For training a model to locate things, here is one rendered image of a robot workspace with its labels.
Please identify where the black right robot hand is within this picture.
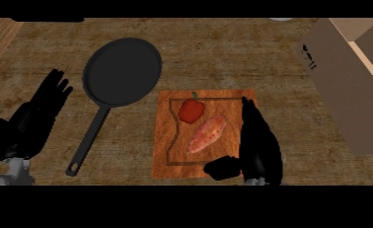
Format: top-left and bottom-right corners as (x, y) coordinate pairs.
(202, 96), (284, 187)

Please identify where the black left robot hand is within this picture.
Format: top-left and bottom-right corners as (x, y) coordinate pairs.
(0, 68), (74, 161)

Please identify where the pink sweet potato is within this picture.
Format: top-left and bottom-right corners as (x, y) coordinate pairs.
(186, 114), (228, 156)

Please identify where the brown wooden cutting board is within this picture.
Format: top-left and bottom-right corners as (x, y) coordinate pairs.
(150, 89), (259, 181)

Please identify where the brown cardboard box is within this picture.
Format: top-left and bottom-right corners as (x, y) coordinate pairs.
(296, 17), (373, 157)

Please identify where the red bell pepper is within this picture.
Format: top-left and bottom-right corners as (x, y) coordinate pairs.
(177, 91), (206, 125)

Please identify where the black frying pan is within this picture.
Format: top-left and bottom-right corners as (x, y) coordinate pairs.
(63, 37), (164, 178)

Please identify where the black flat object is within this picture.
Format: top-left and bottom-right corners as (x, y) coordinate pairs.
(10, 17), (85, 23)

